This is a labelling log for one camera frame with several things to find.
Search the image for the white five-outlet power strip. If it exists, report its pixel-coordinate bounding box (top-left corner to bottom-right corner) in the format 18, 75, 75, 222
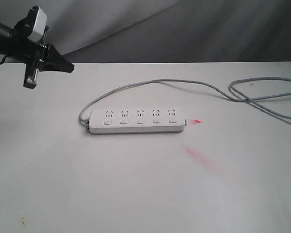
88, 107, 187, 134

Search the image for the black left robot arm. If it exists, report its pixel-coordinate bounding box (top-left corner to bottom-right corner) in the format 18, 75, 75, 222
0, 19, 75, 89

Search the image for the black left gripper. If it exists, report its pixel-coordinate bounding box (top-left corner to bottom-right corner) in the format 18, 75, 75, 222
9, 18, 75, 88

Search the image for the grey backdrop cloth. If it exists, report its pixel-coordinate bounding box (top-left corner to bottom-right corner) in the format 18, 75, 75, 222
0, 0, 291, 63

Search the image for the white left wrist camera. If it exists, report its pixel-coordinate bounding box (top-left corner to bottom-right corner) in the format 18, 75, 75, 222
26, 6, 47, 42

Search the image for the grey power cable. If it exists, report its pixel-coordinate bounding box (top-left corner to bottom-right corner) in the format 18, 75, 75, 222
79, 77, 291, 126

